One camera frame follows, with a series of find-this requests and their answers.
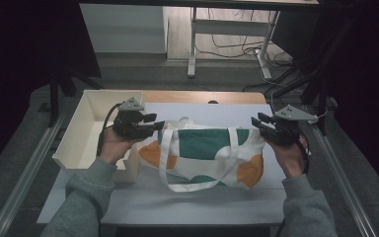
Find white table mat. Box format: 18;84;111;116
37;102;288;228

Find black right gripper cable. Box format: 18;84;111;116
295;130;311;176

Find person's left hand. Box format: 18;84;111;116
98;125;143;166

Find person's right hand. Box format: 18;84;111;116
265;134;310;181

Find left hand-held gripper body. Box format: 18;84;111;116
112;96;156;139

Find white tote bag coloured patches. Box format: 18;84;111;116
137;117;266;194

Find aluminium rail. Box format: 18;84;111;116
309;124;378;237
0;110;69;237

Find white desk frame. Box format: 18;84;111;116
187;6;281;80

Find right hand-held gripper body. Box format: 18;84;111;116
261;104;319;147

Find tangle of black floor cables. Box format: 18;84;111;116
195;8;294;94

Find white cabinet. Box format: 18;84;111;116
79;3;170;54

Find white power strip cable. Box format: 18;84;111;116
260;63;279;115

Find black metal stand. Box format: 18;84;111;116
270;19;347;136
38;63;105;128

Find white plastic storage box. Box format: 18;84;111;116
51;89;148;184

